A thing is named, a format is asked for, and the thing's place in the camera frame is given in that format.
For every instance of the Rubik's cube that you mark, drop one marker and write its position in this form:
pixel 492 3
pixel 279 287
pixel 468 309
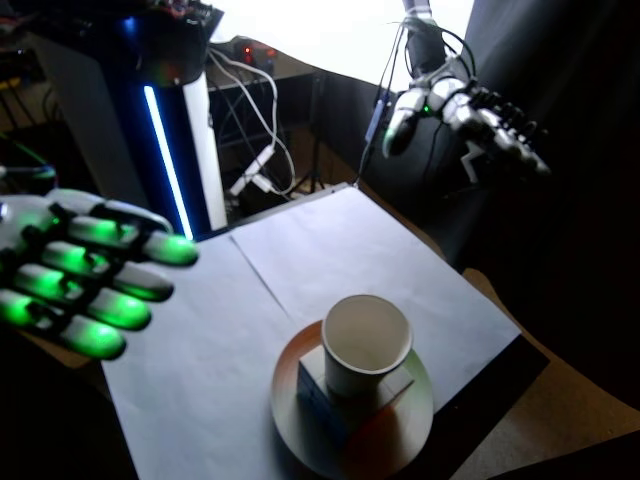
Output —
pixel 320 400

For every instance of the white paper cup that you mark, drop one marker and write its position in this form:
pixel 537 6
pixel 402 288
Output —
pixel 360 370

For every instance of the white paper plate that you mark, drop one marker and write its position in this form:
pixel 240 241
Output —
pixel 300 435

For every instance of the black column with blue light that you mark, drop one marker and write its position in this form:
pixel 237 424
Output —
pixel 125 125

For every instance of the white paper sheet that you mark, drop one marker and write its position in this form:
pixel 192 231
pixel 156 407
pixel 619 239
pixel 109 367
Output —
pixel 200 350
pixel 375 240

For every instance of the white power strip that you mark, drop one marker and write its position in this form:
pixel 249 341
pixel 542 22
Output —
pixel 252 170

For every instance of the black device with red light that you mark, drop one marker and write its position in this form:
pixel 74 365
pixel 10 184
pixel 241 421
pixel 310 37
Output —
pixel 255 55

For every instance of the black tripod stand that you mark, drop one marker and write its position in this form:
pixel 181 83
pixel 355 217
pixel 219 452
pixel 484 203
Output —
pixel 316 150

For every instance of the black base board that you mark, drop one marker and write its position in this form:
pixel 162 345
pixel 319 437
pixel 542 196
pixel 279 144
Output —
pixel 490 400

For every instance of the black curtain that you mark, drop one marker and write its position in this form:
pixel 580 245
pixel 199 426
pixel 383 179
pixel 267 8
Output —
pixel 575 225

